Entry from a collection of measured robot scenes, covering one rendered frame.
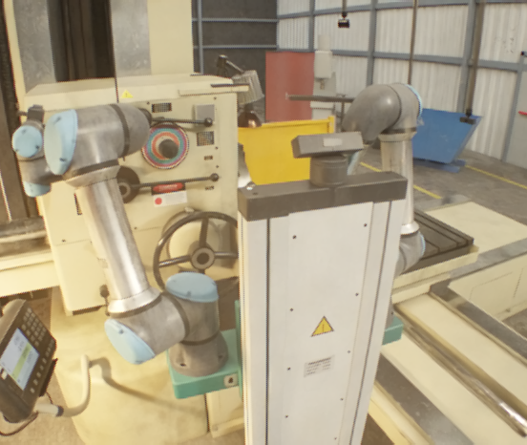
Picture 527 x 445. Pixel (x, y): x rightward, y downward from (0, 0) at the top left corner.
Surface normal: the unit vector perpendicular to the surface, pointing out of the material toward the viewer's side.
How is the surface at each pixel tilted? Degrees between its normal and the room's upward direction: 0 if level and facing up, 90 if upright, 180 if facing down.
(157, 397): 90
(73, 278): 90
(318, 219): 90
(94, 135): 71
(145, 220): 90
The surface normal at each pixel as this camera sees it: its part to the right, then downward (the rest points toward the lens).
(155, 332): 0.66, -0.07
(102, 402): 0.07, 0.40
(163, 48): 0.41, 0.37
